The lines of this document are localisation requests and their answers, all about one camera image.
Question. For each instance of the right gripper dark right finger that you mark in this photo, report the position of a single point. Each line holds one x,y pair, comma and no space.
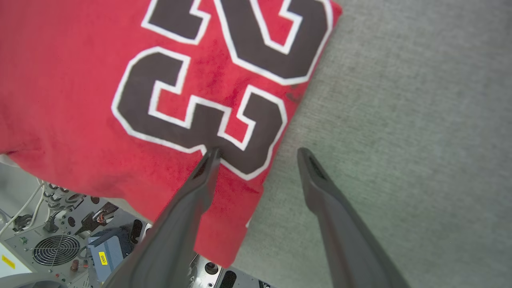
344,240

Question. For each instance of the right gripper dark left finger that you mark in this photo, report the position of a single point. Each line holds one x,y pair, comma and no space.
172,240

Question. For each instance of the red basketball jersey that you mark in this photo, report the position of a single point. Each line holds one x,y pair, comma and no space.
72,100

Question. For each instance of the grey robot base with fan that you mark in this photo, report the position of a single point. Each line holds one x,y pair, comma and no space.
56,250

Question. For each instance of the blue-grey box with yellow label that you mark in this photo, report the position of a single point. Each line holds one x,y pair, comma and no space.
114,248

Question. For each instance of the grey fabric sofa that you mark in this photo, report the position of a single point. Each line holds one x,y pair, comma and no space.
400,120

